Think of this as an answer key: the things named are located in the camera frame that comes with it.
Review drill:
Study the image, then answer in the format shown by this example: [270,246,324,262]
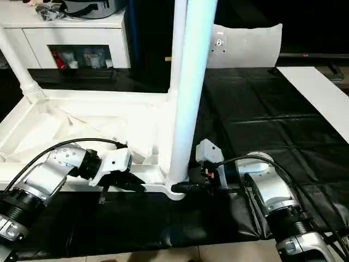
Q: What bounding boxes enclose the grey cushion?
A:
[206,23,284,68]

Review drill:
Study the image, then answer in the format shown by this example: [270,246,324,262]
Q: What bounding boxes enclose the white plastic table leg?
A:
[0,26,47,106]
[166,0,219,189]
[168,0,189,102]

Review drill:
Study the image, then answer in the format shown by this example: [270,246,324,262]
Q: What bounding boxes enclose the white low table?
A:
[276,66,349,145]

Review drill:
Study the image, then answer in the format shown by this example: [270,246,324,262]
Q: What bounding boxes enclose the thin black bar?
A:
[279,53,349,58]

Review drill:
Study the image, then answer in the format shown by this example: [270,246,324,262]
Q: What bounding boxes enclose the white cabinet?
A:
[0,5,131,69]

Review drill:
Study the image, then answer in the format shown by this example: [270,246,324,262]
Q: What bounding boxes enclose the black table mat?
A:
[0,67,349,259]

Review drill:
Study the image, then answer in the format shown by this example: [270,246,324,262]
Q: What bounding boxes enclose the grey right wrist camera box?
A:
[195,138,224,164]

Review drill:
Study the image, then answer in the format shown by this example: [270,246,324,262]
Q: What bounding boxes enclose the white plastic table top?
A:
[0,88,190,201]

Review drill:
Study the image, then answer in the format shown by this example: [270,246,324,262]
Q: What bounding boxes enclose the grey bag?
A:
[61,0,128,19]

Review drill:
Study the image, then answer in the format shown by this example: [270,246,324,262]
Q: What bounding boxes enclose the black sofa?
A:
[124,0,349,68]

